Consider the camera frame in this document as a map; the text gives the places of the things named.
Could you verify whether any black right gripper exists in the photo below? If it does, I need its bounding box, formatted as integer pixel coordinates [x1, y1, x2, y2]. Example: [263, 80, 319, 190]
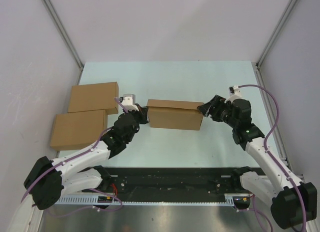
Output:
[197, 95, 238, 128]

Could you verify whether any lower folded cardboard box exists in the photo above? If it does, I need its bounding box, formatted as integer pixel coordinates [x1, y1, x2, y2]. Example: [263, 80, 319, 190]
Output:
[50, 110, 108, 151]

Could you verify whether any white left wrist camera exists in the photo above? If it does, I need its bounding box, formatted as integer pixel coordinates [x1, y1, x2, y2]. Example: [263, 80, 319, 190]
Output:
[114, 94, 139, 113]

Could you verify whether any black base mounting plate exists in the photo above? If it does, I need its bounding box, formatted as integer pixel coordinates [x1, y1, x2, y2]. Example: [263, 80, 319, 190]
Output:
[105, 167, 246, 193]

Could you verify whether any upper folded cardboard box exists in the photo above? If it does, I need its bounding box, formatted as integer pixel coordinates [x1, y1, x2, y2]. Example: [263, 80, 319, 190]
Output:
[68, 82, 119, 115]

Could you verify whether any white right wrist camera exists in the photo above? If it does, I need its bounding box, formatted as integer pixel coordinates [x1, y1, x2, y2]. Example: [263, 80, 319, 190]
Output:
[226, 86, 243, 103]

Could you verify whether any folded cardboard box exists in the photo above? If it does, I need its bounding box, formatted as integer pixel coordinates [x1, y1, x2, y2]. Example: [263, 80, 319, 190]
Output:
[68, 82, 119, 115]
[50, 110, 108, 151]

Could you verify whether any brown cardboard box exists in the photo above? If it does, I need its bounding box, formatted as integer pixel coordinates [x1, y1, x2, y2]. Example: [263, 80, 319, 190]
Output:
[147, 99, 203, 131]

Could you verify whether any left aluminium frame post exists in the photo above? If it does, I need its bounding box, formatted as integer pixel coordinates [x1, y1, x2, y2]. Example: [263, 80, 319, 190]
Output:
[41, 0, 84, 71]

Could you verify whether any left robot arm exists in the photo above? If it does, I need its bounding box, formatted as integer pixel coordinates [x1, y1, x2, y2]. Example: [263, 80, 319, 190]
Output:
[23, 104, 149, 210]

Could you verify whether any right aluminium side rail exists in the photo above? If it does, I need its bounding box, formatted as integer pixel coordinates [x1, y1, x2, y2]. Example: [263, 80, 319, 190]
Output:
[251, 62, 291, 169]

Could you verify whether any aluminium frame post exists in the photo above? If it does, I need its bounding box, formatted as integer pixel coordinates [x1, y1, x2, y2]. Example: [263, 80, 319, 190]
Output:
[41, 0, 84, 71]
[255, 0, 299, 68]

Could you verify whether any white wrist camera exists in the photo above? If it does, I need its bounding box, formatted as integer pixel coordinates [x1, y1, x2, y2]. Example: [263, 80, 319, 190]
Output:
[226, 86, 243, 103]
[114, 94, 139, 113]

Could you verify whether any right aluminium frame post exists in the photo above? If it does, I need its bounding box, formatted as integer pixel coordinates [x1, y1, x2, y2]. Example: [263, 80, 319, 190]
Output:
[255, 0, 299, 68]

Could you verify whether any grey slotted cable duct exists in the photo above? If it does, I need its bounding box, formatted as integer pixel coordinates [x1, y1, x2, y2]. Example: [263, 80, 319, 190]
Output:
[56, 192, 250, 206]

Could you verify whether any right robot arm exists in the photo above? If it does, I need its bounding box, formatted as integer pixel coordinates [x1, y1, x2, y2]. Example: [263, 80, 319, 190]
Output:
[197, 95, 318, 229]

